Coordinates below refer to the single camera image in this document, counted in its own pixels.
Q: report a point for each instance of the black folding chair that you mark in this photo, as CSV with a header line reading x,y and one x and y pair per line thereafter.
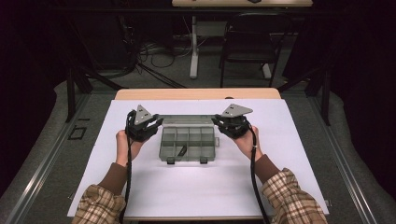
x,y
249,40

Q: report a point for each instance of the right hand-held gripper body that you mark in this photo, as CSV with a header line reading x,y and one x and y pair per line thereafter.
x,y
235,124

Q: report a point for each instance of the small black stick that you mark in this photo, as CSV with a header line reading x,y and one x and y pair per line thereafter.
x,y
182,151

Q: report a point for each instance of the person's right hand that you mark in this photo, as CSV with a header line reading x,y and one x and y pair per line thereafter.
x,y
246,144

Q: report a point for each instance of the wooden table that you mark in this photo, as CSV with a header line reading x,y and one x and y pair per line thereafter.
x,y
186,93

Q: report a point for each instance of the aluminium floor rail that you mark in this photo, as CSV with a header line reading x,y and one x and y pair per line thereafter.
x,y
342,161
46,158

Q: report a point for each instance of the white table mat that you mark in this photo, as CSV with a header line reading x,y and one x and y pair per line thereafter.
x,y
193,186

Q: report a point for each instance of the small metal bracket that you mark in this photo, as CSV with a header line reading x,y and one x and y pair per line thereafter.
x,y
328,203

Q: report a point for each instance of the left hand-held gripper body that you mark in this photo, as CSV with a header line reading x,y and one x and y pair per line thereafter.
x,y
141,116

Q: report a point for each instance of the grey plastic compartment box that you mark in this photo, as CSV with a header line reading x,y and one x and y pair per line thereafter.
x,y
193,140

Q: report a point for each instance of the wooden desk with white legs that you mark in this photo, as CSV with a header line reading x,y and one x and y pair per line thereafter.
x,y
194,46

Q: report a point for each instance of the person's left hand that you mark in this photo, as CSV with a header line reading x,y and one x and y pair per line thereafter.
x,y
123,149

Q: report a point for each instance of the black metal frame leg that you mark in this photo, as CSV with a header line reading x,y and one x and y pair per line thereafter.
x,y
71,93
325,96

